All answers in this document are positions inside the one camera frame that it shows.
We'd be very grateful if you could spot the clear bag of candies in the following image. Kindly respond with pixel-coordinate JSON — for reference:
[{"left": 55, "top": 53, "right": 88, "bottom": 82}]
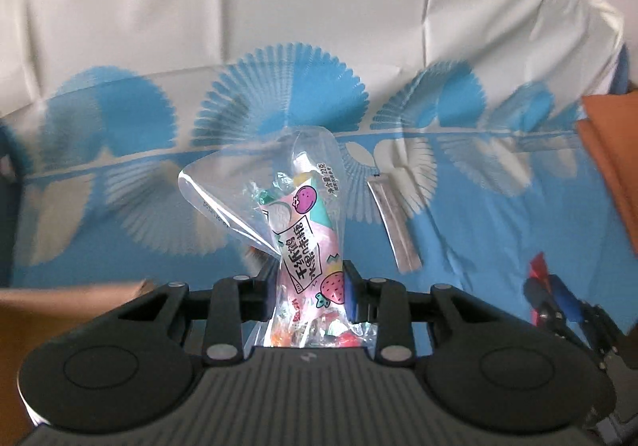
[{"left": 178, "top": 126, "right": 376, "bottom": 348}]

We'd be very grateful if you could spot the small red packet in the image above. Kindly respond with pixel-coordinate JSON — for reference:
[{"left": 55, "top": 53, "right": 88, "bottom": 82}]
[{"left": 529, "top": 253, "right": 550, "bottom": 292}]

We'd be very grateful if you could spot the silver foil stick packet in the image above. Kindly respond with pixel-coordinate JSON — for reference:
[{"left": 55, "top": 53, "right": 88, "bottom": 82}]
[{"left": 366, "top": 174, "right": 423, "bottom": 274}]

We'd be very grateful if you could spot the open cardboard box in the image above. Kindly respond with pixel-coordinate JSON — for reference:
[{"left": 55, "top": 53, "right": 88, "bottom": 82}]
[{"left": 0, "top": 280, "right": 155, "bottom": 445}]

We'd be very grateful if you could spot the blue white patterned cover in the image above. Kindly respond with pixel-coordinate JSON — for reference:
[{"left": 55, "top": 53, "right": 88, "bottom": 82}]
[{"left": 1, "top": 0, "right": 637, "bottom": 328}]

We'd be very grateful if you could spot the blue fabric sofa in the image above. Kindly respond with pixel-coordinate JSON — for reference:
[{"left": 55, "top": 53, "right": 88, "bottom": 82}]
[{"left": 0, "top": 124, "right": 24, "bottom": 287}]

